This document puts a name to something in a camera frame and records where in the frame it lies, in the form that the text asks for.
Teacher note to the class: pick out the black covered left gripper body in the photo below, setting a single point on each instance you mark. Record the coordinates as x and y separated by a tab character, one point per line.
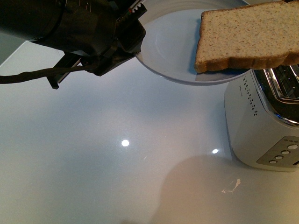
98	34

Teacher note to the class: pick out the grey round plate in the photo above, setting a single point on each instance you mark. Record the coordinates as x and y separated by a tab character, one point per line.
172	34

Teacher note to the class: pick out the slice of bread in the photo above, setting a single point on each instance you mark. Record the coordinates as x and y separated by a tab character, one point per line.
260	36

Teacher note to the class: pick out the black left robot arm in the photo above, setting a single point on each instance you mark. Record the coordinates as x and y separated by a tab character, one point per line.
33	21

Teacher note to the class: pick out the chrome white two-slot toaster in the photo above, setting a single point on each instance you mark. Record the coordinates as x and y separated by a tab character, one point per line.
262	116

